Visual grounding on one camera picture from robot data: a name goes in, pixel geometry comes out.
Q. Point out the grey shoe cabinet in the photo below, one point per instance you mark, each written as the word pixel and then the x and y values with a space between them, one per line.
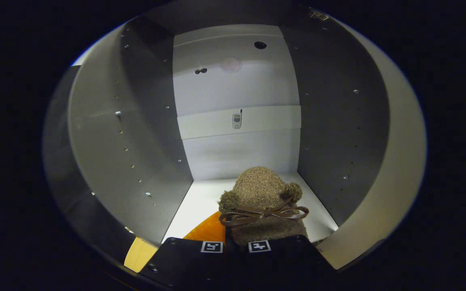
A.
pixel 237 89

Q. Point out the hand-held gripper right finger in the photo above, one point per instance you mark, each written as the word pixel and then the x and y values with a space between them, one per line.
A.
pixel 281 262

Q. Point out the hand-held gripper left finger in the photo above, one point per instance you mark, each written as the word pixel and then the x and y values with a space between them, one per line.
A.
pixel 184 258

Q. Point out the brown fuzzy shoe with bow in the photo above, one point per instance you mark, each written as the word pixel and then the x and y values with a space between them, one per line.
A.
pixel 259 186

